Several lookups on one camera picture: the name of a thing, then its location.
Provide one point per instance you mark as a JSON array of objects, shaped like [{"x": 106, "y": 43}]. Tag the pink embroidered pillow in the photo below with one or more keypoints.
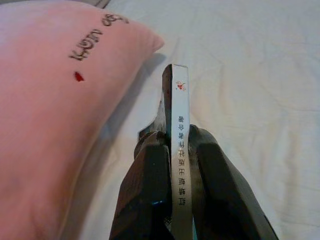
[{"x": 50, "y": 112}]

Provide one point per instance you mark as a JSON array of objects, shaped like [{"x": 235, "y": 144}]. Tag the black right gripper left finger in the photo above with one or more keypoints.
[{"x": 150, "y": 195}]

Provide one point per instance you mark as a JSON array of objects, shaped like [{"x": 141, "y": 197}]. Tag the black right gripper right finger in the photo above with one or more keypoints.
[{"x": 220, "y": 195}]

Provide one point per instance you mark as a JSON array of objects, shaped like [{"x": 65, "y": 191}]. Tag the white bed sheet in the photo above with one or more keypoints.
[{"x": 250, "y": 75}]

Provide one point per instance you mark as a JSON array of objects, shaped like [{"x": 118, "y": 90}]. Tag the dark cover paperback book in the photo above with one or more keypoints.
[{"x": 180, "y": 150}]

